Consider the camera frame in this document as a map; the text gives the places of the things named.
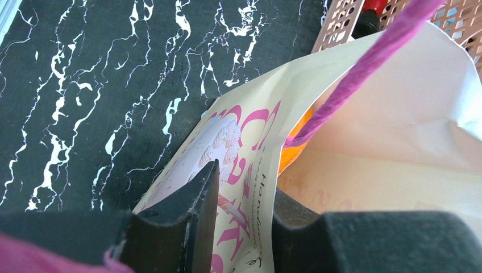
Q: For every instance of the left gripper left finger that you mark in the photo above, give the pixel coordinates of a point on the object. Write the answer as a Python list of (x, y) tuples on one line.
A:
[(174, 235)]

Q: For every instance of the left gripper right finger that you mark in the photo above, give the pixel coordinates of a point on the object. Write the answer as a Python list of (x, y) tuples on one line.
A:
[(389, 241)]

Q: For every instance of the paper cake bag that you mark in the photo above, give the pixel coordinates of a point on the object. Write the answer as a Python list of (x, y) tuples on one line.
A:
[(396, 125)]

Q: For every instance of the orange plastic file organizer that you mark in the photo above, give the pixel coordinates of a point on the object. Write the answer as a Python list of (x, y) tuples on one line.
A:
[(460, 20)]

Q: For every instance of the fake orange bread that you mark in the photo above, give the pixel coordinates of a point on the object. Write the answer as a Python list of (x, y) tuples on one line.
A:
[(290, 154)]

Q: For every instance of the red black bottle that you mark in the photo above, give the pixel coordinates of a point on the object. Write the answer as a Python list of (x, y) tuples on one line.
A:
[(368, 22)]

